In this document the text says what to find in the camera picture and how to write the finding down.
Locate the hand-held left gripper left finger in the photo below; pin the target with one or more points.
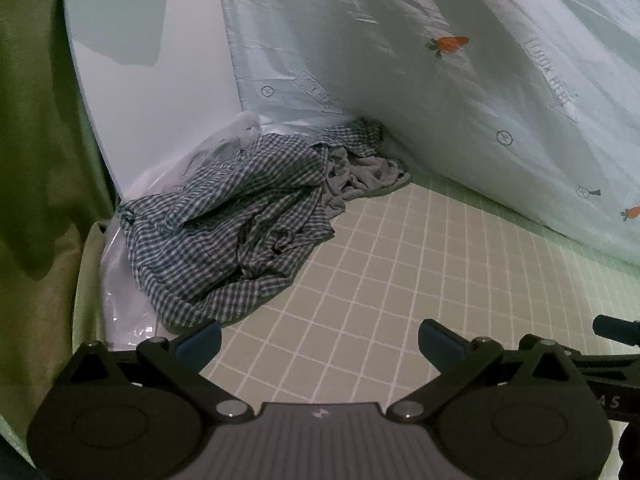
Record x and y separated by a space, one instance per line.
201 344

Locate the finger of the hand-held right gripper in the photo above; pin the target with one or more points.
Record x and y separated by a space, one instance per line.
617 329

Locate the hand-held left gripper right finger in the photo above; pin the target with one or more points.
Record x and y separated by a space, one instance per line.
440 341

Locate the blue checked shirt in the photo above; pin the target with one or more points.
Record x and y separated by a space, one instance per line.
235 230

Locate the green grid bed sheet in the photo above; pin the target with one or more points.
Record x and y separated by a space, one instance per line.
400 280

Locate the clear plastic bag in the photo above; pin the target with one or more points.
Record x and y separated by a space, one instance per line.
127 305

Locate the grey garment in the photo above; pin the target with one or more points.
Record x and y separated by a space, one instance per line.
362 175

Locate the carrot print quilt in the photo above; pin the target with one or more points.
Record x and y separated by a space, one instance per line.
450 85

